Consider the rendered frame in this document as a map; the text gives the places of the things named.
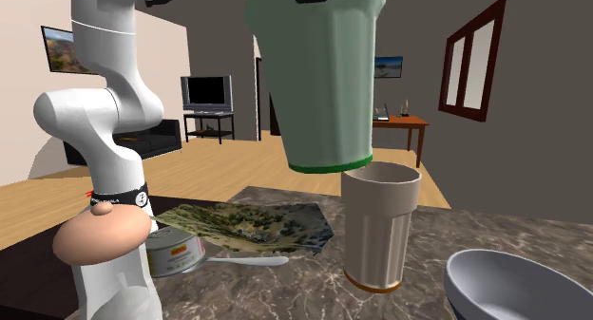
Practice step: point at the pale green cup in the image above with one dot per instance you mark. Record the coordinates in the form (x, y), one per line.
(324, 87)

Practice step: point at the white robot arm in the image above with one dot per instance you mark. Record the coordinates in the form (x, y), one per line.
(106, 120)

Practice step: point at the black stand with television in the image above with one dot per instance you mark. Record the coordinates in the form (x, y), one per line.
(207, 93)

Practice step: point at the brown wooden side table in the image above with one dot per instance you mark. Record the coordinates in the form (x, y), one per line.
(402, 122)

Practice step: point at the dark red framed window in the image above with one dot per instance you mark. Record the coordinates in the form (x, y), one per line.
(471, 62)

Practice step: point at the black sofa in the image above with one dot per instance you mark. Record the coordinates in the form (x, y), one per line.
(160, 138)

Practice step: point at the beige cup with orange base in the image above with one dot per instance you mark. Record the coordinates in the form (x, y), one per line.
(377, 231)

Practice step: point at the white labelled tin can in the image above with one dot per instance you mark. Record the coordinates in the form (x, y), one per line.
(174, 254)

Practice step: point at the baby bottle with peach teat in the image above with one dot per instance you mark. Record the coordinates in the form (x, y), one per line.
(99, 238)

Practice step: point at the grey bowl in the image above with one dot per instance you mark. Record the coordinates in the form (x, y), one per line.
(509, 286)

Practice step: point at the dark seascape wall picture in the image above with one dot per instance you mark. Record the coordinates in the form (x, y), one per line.
(388, 67)

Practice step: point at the landscape wall picture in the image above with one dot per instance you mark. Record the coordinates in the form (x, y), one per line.
(59, 50)

